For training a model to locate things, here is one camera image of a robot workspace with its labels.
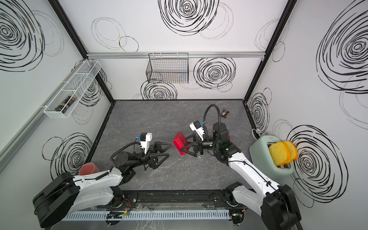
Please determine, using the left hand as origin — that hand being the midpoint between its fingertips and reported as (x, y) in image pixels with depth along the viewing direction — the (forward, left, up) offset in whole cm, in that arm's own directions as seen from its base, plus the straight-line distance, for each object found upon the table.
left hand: (169, 153), depth 63 cm
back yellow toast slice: (+4, -60, -4) cm, 60 cm away
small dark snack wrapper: (+46, -37, -24) cm, 64 cm away
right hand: (+3, -6, -2) cm, 7 cm away
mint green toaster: (+7, -47, -11) cm, 49 cm away
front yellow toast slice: (+4, -54, -6) cm, 55 cm away
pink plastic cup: (-2, +46, -19) cm, 49 cm away
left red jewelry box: (+3, -5, +4) cm, 7 cm away
